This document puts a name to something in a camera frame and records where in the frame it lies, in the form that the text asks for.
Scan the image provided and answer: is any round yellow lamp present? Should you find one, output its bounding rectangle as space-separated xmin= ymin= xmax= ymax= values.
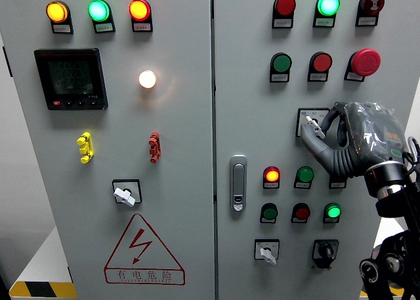
xmin=45 ymin=0 xmax=70 ymax=24

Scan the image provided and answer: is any black cabinet hinge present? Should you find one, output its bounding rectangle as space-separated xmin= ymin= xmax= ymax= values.
xmin=2 ymin=46 xmax=14 ymax=78

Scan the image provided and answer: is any black display meter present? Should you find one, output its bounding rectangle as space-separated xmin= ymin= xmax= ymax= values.
xmin=33 ymin=48 xmax=109 ymax=111

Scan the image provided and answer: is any red warning triangle sign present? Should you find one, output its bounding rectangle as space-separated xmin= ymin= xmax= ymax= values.
xmin=104 ymin=213 xmax=186 ymax=286

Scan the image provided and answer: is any white handle turn switch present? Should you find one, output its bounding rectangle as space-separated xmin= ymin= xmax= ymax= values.
xmin=112 ymin=179 xmax=143 ymax=208
xmin=253 ymin=239 xmax=280 ymax=267
xmin=295 ymin=108 xmax=331 ymax=140

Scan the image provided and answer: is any small lit green lamp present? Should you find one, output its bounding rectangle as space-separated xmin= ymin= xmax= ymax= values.
xmin=324 ymin=203 xmax=342 ymax=220

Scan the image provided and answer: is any dark red buzzer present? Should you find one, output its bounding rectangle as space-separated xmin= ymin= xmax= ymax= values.
xmin=358 ymin=0 xmax=385 ymax=17

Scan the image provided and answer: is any round white lamp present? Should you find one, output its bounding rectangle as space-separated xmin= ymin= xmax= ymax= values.
xmin=138 ymin=70 xmax=158 ymax=89

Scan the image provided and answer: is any round green lamp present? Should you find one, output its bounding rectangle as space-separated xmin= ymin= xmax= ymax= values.
xmin=316 ymin=0 xmax=341 ymax=17
xmin=87 ymin=0 xmax=111 ymax=23

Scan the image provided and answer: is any small green push button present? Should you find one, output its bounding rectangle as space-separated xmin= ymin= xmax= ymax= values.
xmin=261 ymin=203 xmax=279 ymax=221
xmin=295 ymin=166 xmax=315 ymax=184

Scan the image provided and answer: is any round red lamp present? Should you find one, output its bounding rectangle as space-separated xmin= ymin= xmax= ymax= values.
xmin=128 ymin=0 xmax=152 ymax=22
xmin=273 ymin=0 xmax=297 ymax=18

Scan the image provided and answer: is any large red stop button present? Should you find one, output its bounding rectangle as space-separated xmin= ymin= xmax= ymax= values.
xmin=350 ymin=48 xmax=382 ymax=77

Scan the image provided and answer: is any black yellow striped tape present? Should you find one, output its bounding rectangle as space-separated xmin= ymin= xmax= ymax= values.
xmin=359 ymin=286 xmax=405 ymax=298
xmin=9 ymin=280 xmax=78 ymax=298

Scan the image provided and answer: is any small lit red lamp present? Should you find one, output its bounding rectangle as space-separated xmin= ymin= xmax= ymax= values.
xmin=262 ymin=166 xmax=281 ymax=184

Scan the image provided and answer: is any small yellow handle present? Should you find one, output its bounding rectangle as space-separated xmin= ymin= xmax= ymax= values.
xmin=76 ymin=131 xmax=95 ymax=164

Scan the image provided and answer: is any pale grey cabinet door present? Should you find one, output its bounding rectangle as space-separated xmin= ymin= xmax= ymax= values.
xmin=0 ymin=0 xmax=216 ymax=300
xmin=212 ymin=0 xmax=420 ymax=300

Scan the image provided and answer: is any black handle turn switch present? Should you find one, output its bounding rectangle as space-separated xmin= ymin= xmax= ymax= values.
xmin=311 ymin=239 xmax=339 ymax=270

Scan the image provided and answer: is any small red handle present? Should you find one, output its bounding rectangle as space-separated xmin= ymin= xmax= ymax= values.
xmin=148 ymin=131 xmax=161 ymax=164

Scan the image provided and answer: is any silver door lock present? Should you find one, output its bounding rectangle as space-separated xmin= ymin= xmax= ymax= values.
xmin=229 ymin=154 xmax=248 ymax=213

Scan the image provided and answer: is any small red push button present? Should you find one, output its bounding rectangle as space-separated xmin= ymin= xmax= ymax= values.
xmin=292 ymin=203 xmax=311 ymax=221

